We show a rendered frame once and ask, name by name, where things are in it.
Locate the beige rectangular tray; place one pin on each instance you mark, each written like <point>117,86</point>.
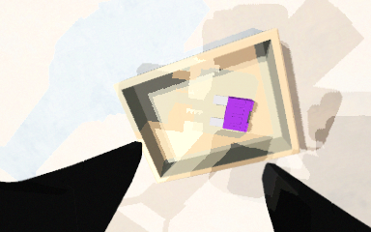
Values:
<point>169,109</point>

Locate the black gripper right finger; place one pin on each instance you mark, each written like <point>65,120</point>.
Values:
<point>295,207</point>

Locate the violet blade fuse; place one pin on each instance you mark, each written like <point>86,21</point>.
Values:
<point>236,113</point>

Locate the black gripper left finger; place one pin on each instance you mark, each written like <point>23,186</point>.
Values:
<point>82,197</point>

